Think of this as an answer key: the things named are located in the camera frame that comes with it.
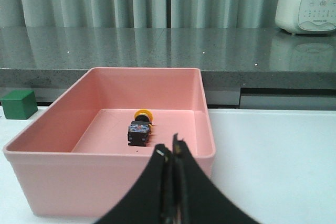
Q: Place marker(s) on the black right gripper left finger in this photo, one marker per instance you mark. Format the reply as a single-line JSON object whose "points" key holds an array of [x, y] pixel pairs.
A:
{"points": [[150, 198]]}

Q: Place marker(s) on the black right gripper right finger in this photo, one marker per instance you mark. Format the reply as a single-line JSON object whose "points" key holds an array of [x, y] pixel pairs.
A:
{"points": [[198, 199]]}

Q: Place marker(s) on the yellow mushroom push button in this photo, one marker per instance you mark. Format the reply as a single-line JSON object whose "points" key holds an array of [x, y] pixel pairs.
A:
{"points": [[139, 129]]}

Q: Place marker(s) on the pink plastic bin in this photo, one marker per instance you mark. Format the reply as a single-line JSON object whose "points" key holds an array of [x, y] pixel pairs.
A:
{"points": [[74, 159]]}

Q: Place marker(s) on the green cube block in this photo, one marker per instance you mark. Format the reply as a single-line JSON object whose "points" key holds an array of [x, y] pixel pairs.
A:
{"points": [[19, 104]]}

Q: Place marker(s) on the white kitchen appliance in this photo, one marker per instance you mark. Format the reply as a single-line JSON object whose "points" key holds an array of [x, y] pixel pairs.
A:
{"points": [[306, 16]]}

